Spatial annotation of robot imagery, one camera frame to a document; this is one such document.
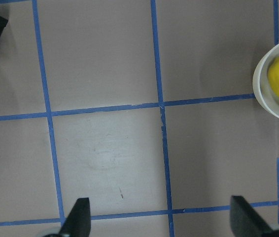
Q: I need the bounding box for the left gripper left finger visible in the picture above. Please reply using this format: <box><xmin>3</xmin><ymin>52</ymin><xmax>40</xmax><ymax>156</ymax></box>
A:
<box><xmin>58</xmin><ymin>197</ymin><xmax>91</xmax><ymax>237</ymax></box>

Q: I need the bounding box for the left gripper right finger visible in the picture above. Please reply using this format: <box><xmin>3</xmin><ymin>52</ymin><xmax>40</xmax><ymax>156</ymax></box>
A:
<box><xmin>230</xmin><ymin>196</ymin><xmax>273</xmax><ymax>237</ymax></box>

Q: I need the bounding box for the white ceramic bowl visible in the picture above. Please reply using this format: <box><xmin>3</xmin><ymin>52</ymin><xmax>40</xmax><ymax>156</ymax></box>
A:
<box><xmin>252</xmin><ymin>43</ymin><xmax>279</xmax><ymax>118</ymax></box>

